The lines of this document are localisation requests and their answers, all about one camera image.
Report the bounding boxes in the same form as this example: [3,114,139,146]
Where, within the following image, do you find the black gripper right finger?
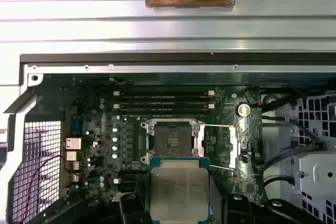
[209,190,326,224]

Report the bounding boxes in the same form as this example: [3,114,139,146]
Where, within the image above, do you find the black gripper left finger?
[27,193,152,224]

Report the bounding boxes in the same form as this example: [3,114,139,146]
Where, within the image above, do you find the CPU with silver top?
[149,156,211,222]

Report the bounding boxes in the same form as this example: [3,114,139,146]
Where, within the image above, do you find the metal socket cover frame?
[194,123,239,171]

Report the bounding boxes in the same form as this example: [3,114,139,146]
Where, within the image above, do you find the RAM slot white clips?
[114,178,150,185]
[113,90,215,97]

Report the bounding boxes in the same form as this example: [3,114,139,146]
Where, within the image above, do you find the silver drive cage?
[288,87,336,224]

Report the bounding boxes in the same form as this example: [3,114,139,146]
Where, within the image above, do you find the blue rear port connector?
[70,115,85,137]

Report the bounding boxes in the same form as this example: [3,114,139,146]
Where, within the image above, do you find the silver coin battery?
[237,103,251,117]

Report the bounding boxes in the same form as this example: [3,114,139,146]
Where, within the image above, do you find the green motherboard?
[60,74,263,206]

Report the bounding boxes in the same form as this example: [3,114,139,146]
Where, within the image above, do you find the black PC case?
[0,52,336,224]

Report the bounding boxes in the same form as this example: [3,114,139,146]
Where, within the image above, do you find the black cable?
[262,175,296,198]

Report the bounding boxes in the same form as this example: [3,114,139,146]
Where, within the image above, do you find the thin red wire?
[22,155,69,222]

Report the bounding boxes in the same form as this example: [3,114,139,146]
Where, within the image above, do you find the black wire bundle red plug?
[245,84,263,108]

